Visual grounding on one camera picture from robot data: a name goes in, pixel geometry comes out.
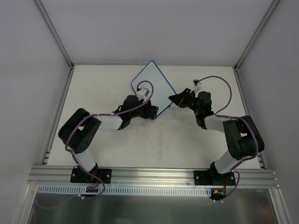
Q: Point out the right aluminium frame post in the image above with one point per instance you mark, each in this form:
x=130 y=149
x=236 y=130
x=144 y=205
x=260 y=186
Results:
x=262 y=24

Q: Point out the blue framed whiteboard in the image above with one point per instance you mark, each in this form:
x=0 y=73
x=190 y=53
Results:
x=162 y=87

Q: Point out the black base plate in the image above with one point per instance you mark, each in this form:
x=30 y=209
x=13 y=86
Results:
x=79 y=176
x=206 y=178

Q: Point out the aluminium frame post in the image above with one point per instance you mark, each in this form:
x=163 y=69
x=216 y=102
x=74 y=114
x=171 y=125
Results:
x=53 y=31
x=262 y=24

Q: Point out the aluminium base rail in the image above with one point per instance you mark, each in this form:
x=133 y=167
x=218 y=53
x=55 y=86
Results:
x=153 y=177

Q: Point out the left aluminium frame post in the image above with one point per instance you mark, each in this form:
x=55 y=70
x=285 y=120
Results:
x=53 y=31

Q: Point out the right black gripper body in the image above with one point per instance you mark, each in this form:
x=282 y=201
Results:
x=186 y=98

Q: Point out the black whiteboard eraser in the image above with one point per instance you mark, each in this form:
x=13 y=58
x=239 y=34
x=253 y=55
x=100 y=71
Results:
x=155 y=109

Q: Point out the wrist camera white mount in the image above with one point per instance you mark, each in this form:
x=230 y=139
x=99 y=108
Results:
x=142 y=94
x=197 y=86

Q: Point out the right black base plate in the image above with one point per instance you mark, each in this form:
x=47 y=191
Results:
x=206 y=178

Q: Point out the white slotted cable duct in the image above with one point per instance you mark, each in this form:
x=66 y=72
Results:
x=125 y=190

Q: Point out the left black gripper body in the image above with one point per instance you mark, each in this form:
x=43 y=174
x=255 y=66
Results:
x=149 y=109

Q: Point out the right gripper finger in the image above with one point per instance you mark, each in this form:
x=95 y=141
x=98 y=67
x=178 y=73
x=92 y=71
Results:
x=186 y=93
x=179 y=102

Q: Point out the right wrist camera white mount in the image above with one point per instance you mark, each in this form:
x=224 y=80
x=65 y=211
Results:
x=197 y=86

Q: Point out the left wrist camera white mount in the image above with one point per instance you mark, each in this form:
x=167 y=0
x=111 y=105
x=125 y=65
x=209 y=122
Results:
x=142 y=94

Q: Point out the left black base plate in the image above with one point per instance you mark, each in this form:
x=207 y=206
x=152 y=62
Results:
x=79 y=176

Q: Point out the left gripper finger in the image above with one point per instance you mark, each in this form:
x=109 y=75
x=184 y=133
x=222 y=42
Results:
x=150 y=108
x=152 y=116

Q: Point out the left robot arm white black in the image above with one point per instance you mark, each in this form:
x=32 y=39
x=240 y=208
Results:
x=80 y=129

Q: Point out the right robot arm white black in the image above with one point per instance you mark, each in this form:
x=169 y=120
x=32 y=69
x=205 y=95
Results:
x=243 y=139

